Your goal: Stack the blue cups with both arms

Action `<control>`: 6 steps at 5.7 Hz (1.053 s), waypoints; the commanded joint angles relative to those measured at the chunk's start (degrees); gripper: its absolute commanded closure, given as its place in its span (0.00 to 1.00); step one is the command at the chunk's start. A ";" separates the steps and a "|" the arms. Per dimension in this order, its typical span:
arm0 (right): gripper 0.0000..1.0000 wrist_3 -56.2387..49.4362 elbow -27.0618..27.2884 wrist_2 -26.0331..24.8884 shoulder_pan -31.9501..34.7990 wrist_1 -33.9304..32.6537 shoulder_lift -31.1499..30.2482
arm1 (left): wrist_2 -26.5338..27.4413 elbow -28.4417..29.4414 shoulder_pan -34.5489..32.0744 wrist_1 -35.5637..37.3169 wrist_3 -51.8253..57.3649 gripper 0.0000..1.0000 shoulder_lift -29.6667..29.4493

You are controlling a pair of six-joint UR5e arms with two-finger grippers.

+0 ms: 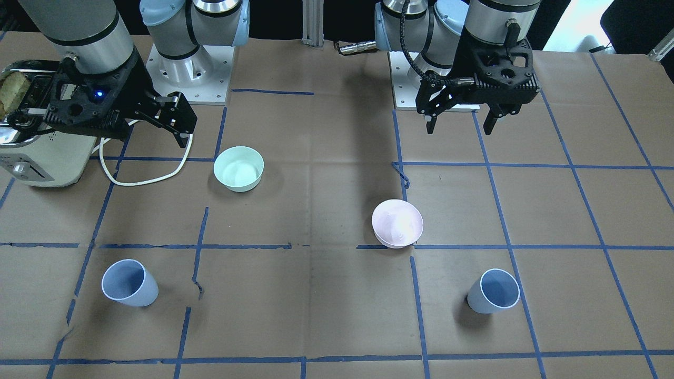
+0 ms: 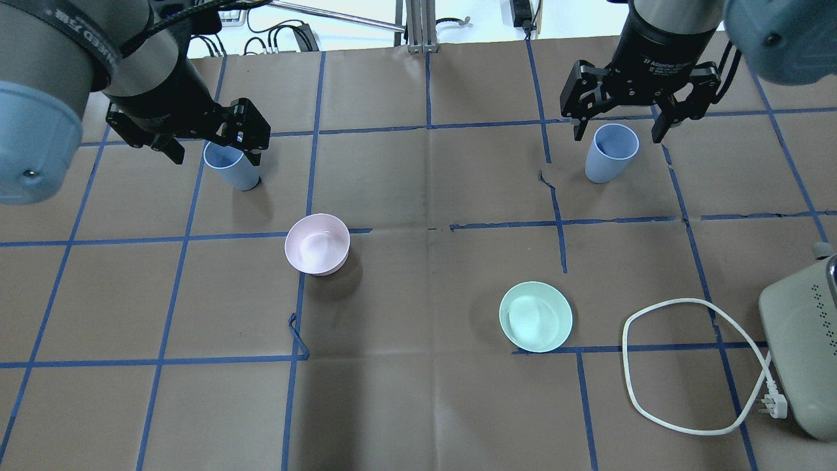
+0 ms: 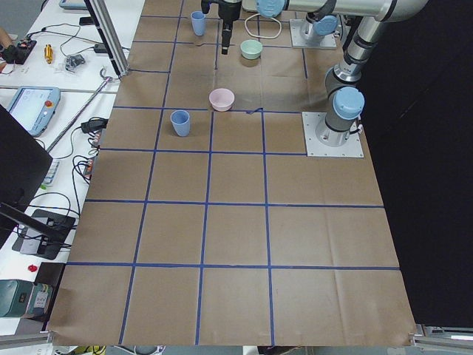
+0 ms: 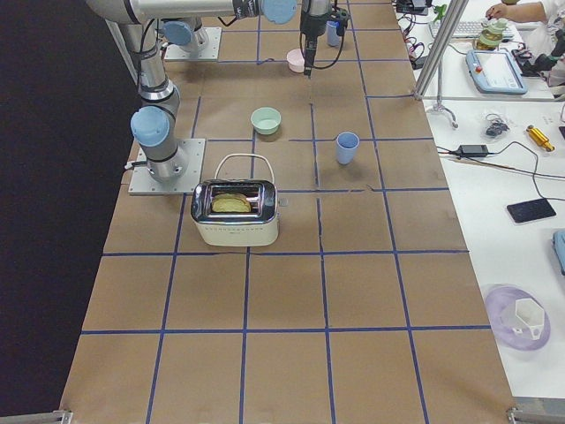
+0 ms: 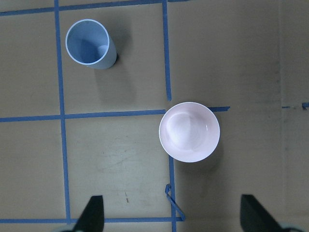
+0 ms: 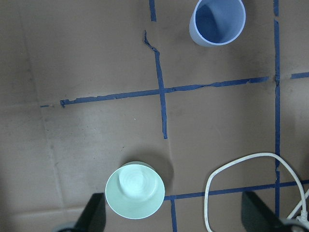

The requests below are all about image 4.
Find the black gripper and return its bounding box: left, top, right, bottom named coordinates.
left=300, top=0, right=330, bottom=74

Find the blue cup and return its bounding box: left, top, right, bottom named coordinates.
left=326, top=20, right=341, bottom=47
left=335, top=132, right=360, bottom=165

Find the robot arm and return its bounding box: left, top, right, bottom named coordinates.
left=87, top=1, right=297, bottom=183
left=162, top=1, right=350, bottom=77

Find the person hand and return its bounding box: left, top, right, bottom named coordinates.
left=485, top=3, right=509, bottom=19

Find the pink bowl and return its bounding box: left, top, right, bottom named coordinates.
left=286, top=49, right=305, bottom=73

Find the green bowl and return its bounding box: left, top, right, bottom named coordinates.
left=250, top=107, right=282, bottom=135

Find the white keyboard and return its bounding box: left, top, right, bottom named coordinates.
left=428, top=19, right=497, bottom=39

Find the toast slice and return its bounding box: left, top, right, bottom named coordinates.
left=211, top=193, right=252, bottom=214

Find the blue teach pendant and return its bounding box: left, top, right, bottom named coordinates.
left=465, top=49, right=528, bottom=95

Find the cream toaster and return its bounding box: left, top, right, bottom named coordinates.
left=191, top=153, right=280, bottom=247

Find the black power adapter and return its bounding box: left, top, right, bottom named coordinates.
left=455, top=144, right=490, bottom=158

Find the gold cylinder tool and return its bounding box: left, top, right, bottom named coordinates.
left=526, top=125, right=555, bottom=152

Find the black smartphone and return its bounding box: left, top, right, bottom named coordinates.
left=506, top=198, right=556, bottom=223

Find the white hexagonal cup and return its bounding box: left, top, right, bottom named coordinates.
left=513, top=299, right=545, bottom=340

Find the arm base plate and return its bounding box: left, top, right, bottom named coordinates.
left=163, top=22, right=222, bottom=62
left=128, top=139, right=206, bottom=195

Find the aluminium frame post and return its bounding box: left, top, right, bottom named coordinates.
left=413, top=0, right=468, bottom=100

